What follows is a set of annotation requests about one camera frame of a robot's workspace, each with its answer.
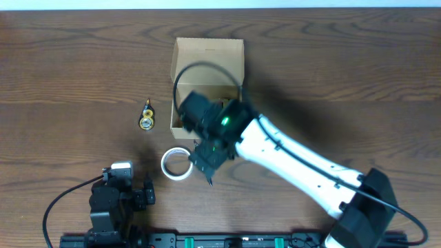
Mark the black pen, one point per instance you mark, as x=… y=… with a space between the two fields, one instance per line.
x=209 y=180

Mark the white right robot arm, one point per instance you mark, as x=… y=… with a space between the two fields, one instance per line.
x=362 y=204

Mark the white masking tape roll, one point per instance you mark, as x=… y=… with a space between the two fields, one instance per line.
x=168 y=173

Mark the yellow black correction tape dispenser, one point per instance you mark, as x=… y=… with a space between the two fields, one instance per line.
x=146 y=120

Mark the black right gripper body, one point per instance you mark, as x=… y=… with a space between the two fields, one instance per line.
x=208 y=151

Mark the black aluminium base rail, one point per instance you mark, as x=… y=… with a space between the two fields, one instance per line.
x=170 y=240

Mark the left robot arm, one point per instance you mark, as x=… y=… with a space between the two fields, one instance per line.
x=117 y=222

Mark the brown cardboard box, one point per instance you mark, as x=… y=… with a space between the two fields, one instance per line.
x=227 y=53

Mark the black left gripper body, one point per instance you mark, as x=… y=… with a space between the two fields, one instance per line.
x=143 y=196

